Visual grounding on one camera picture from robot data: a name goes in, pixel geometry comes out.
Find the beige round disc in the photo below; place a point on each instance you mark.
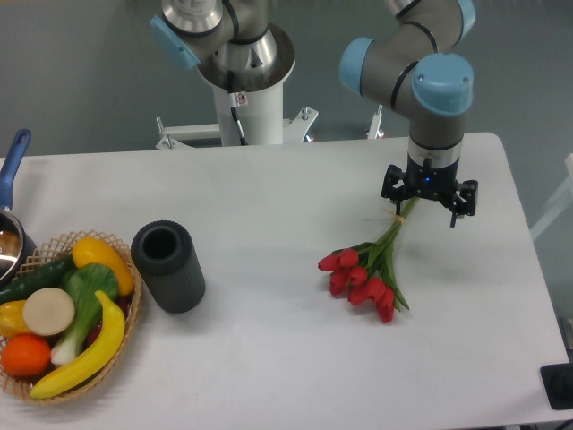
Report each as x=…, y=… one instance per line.
x=48, y=311

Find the green bok choy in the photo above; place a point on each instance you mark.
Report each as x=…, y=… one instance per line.
x=81, y=285

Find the dark grey ribbed vase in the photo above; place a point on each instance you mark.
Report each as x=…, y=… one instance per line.
x=164, y=254

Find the woven wicker basket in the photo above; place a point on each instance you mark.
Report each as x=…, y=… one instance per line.
x=55, y=248

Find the white frame at right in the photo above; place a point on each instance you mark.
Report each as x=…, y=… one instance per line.
x=557, y=203

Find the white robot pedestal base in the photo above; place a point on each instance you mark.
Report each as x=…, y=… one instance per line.
x=247, y=86

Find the green cucumber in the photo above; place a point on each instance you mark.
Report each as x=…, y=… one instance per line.
x=47, y=275

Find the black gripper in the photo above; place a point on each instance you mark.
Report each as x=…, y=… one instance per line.
x=436, y=184

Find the red tulip bouquet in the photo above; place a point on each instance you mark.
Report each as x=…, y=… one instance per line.
x=365, y=272

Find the yellow lemon squash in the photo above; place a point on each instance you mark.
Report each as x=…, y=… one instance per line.
x=93, y=250

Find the yellow banana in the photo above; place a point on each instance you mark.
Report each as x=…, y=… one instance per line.
x=91, y=360

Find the black device at edge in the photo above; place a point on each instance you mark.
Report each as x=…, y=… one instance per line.
x=557, y=383

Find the orange fruit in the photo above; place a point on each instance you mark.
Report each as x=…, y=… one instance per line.
x=26, y=355

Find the blue handled saucepan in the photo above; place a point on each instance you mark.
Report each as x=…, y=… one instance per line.
x=16, y=244

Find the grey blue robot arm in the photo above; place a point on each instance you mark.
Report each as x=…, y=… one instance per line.
x=415, y=73

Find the yellow bell pepper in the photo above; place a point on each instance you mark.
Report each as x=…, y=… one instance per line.
x=11, y=319

